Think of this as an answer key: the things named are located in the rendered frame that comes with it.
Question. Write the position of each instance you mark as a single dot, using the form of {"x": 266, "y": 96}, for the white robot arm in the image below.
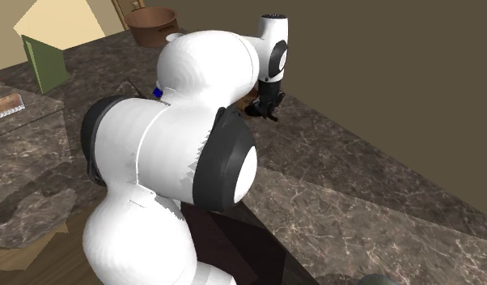
{"x": 168, "y": 154}

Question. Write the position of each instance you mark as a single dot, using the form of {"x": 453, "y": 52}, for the green upright box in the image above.
{"x": 50, "y": 67}

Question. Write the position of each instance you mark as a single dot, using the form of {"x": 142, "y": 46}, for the dark robot stand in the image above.
{"x": 235, "y": 244}

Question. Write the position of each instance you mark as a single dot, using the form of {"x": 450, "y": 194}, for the brown round pot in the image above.
{"x": 151, "y": 29}

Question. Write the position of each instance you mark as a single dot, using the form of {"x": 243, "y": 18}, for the small blue object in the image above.
{"x": 157, "y": 92}

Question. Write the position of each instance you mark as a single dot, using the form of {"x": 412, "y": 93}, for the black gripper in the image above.
{"x": 269, "y": 94}

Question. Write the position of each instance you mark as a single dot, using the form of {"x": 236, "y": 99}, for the grey-green rounded object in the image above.
{"x": 377, "y": 280}

